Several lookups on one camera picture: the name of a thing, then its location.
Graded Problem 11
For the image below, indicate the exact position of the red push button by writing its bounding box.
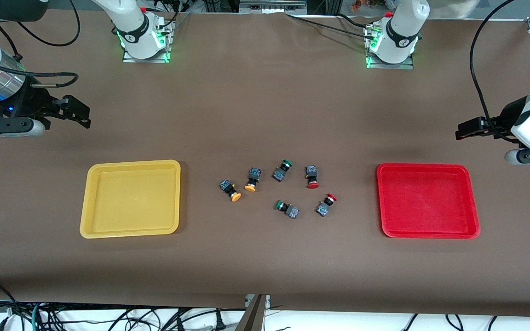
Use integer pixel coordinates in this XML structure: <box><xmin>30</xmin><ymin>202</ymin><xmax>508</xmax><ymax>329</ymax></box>
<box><xmin>305</xmin><ymin>165</ymin><xmax>320</xmax><ymax>189</ymax></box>
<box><xmin>316</xmin><ymin>193</ymin><xmax>338</xmax><ymax>217</ymax></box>

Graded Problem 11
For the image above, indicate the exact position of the yellow push button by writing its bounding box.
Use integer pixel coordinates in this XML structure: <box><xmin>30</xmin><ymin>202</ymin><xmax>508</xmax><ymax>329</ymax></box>
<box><xmin>244</xmin><ymin>167</ymin><xmax>262</xmax><ymax>192</ymax></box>
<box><xmin>219</xmin><ymin>179</ymin><xmax>242</xmax><ymax>203</ymax></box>

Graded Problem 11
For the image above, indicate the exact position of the yellow plastic tray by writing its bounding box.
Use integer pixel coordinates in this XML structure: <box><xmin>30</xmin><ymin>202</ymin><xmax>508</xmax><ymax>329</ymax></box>
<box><xmin>80</xmin><ymin>160</ymin><xmax>182</xmax><ymax>240</ymax></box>

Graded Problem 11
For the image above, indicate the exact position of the red plastic tray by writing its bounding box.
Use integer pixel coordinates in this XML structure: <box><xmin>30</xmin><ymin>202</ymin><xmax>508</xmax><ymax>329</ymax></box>
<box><xmin>376</xmin><ymin>163</ymin><xmax>481</xmax><ymax>240</ymax></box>

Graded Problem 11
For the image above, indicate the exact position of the brown table mat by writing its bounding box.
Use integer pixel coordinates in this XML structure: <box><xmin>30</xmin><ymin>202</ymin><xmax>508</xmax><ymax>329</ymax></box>
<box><xmin>0</xmin><ymin>9</ymin><xmax>530</xmax><ymax>318</ymax></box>

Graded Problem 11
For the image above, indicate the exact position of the green push button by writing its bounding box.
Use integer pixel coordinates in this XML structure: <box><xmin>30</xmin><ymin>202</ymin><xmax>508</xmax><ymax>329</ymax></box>
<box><xmin>272</xmin><ymin>159</ymin><xmax>293</xmax><ymax>183</ymax></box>
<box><xmin>275</xmin><ymin>200</ymin><xmax>300</xmax><ymax>220</ymax></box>

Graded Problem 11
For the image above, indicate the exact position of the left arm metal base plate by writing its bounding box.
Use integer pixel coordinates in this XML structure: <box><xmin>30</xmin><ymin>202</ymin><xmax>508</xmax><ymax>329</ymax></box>
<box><xmin>364</xmin><ymin>23</ymin><xmax>415</xmax><ymax>70</ymax></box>

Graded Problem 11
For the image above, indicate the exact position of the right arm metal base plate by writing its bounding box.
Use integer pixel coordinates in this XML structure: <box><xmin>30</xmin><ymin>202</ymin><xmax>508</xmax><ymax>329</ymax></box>
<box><xmin>121</xmin><ymin>19</ymin><xmax>174</xmax><ymax>64</ymax></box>

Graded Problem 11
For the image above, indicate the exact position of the black cable on mat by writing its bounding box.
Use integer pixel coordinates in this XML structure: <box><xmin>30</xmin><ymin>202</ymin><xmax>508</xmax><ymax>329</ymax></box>
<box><xmin>286</xmin><ymin>13</ymin><xmax>378</xmax><ymax>42</ymax></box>

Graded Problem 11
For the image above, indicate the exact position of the aluminium frame rail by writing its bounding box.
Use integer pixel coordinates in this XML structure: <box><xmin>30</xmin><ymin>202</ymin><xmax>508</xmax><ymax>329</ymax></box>
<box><xmin>239</xmin><ymin>0</ymin><xmax>308</xmax><ymax>14</ymax></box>

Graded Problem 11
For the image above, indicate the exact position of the white metal bracket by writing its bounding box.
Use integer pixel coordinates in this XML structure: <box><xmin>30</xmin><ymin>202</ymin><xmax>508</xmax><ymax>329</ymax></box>
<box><xmin>245</xmin><ymin>294</ymin><xmax>271</xmax><ymax>309</ymax></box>

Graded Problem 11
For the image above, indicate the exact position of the aluminium profile post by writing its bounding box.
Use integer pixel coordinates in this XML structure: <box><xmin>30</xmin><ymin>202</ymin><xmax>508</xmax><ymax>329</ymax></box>
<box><xmin>235</xmin><ymin>294</ymin><xmax>268</xmax><ymax>331</ymax></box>

